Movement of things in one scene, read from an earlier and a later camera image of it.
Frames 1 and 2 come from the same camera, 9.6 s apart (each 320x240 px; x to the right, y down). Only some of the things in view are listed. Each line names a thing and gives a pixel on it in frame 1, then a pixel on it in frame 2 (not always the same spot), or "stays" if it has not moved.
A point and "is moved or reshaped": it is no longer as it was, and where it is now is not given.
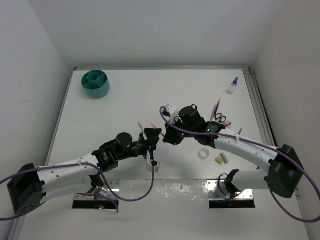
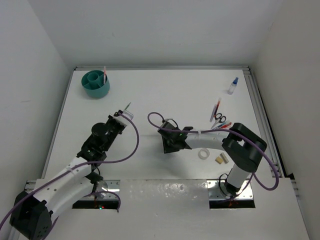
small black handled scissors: (220, 118) stays
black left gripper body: (145, 146) -> (113, 128)
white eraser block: (224, 158) stays
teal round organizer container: (96, 83) stays
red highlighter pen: (154, 126) is moved or reshaped
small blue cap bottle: (233, 85) stays
